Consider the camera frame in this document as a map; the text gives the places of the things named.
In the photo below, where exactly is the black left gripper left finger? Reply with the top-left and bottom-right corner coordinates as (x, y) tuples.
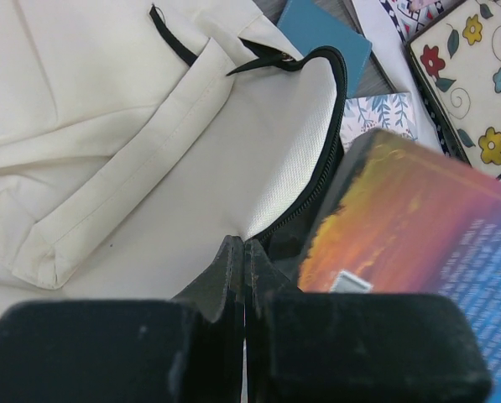
(0, 237), (244, 402)

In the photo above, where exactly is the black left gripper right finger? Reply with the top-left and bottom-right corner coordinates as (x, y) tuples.
(244, 240), (493, 402)

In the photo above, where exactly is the blue orange paperback book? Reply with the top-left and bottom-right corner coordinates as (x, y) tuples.
(297, 129), (501, 402)

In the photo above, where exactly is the cream canvas backpack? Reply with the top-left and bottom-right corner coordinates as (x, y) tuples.
(0, 1), (347, 317)

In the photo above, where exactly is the floral pink paperback book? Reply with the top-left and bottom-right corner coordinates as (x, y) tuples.
(340, 92), (418, 151)

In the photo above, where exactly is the small blue notebook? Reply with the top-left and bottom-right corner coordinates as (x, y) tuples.
(277, 0), (372, 98)

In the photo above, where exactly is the square floral ceramic plate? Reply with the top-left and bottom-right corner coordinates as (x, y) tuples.
(406, 1), (501, 180)

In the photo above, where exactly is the patterned white placemat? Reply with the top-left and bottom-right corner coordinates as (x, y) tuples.
(344, 0), (501, 190)

